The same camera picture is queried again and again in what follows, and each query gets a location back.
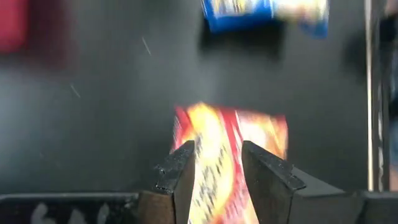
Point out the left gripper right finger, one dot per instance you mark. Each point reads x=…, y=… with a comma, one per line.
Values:
x=273, y=193

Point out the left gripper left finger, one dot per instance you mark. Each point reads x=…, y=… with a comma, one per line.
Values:
x=174, y=193

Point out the red Maruchan ramen packet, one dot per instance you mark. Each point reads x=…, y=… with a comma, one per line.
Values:
x=217, y=140

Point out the blue Maruchan ramen packet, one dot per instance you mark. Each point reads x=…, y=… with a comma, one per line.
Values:
x=236, y=18

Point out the pink plastic bin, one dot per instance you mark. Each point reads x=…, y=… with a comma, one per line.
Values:
x=12, y=25

